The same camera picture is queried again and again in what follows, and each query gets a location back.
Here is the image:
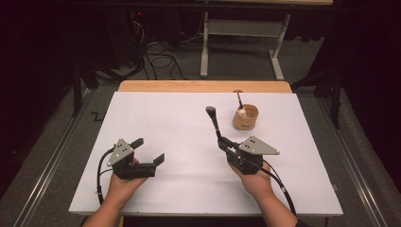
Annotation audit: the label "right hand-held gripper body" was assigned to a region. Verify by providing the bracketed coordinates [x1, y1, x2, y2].
[225, 135, 281, 176]

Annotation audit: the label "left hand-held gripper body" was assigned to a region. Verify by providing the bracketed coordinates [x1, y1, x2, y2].
[107, 138, 157, 181]

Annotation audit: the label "wooden brush holder cup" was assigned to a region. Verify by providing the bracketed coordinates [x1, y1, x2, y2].
[232, 103, 259, 131]

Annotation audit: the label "black makeup brush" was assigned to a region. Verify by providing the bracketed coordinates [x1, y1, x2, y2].
[205, 105, 223, 140]

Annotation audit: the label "thin black orange-tipped brush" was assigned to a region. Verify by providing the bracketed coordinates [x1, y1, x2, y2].
[233, 89, 245, 110]

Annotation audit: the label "person's left hand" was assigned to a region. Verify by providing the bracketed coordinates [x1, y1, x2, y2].
[107, 158, 149, 203]

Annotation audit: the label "person's right hand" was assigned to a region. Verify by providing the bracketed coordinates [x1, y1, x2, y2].
[228, 150, 276, 202]

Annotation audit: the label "white board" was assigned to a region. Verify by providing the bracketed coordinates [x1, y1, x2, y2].
[68, 91, 344, 217]

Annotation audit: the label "black metal stand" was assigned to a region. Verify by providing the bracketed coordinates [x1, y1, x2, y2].
[290, 67, 345, 130]
[70, 60, 100, 118]

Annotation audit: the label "left hand-held gripper cable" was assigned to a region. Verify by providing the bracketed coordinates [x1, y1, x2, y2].
[96, 147, 116, 206]

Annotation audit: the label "hand-held gripper cable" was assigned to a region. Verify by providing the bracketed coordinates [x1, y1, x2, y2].
[96, 147, 116, 206]
[249, 157, 298, 218]

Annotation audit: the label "right hand-held gripper cable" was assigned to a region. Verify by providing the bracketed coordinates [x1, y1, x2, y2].
[249, 157, 298, 218]

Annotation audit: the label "metal floor rail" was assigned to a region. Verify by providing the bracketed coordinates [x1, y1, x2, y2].
[12, 89, 96, 227]
[317, 97, 390, 227]

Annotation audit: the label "black floor cables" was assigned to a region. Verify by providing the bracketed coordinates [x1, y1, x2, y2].
[131, 20, 190, 81]

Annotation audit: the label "white desk frame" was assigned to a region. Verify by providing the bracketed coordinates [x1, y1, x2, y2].
[200, 10, 292, 81]

